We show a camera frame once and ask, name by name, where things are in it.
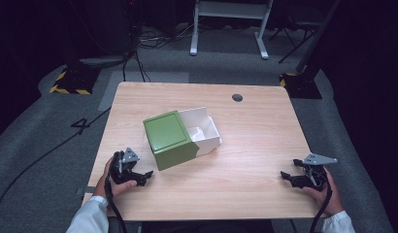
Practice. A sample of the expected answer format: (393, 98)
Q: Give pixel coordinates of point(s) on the person's right hand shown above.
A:
(331, 200)

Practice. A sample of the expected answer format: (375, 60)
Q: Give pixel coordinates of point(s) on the dark table grommet hole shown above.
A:
(237, 97)

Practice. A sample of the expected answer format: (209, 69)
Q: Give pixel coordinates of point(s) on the person's left hand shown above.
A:
(103, 187)

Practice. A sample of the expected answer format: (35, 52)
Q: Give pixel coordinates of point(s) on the grey metal stand post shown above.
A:
(318, 35)

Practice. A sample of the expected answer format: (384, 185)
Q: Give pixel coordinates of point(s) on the white box drawer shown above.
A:
(207, 143)

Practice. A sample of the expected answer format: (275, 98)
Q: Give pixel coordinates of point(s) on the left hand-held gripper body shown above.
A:
(121, 170)

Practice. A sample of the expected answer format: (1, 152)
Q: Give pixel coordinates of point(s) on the white desk frame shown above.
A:
(231, 9)

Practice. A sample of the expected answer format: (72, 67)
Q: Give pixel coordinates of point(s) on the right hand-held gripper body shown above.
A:
(312, 179)

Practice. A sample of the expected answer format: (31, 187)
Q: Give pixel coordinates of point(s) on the black yellow striped stand base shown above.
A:
(75, 81)
(300, 85)

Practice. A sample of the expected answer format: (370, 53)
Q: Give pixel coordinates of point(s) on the grey round stand base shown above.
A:
(103, 60)

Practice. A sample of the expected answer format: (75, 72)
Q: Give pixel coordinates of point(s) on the green box sleeve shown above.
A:
(164, 132)

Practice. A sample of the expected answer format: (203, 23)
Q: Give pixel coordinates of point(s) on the black tripod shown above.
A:
(295, 39)

